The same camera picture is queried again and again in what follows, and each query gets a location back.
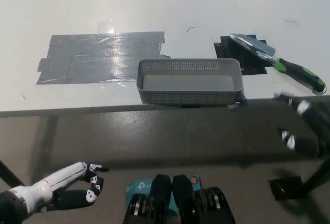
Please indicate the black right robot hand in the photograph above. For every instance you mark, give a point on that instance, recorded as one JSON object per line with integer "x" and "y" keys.
{"x": 309, "y": 131}

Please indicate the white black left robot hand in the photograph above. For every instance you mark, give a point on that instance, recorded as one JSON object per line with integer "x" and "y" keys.
{"x": 38, "y": 186}

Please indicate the black tape patch on desk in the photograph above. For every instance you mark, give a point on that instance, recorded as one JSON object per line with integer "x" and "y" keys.
{"x": 247, "y": 61}

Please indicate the black table leg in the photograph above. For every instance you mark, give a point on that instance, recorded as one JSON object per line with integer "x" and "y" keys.
{"x": 10, "y": 173}
{"x": 319, "y": 173}

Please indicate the black floor tape patch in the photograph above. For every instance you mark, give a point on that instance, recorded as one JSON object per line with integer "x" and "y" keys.
{"x": 286, "y": 188}

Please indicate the small grey tape piece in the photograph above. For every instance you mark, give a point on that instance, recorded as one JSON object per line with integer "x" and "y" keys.
{"x": 238, "y": 104}

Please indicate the teal tp-link box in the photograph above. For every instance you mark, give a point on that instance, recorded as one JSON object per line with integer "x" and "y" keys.
{"x": 140, "y": 185}

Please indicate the grey perforated plastic basket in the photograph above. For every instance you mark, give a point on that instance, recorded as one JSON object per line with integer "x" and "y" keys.
{"x": 190, "y": 95}

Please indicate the large grey duct tape patch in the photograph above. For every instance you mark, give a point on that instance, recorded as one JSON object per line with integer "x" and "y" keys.
{"x": 90, "y": 61}

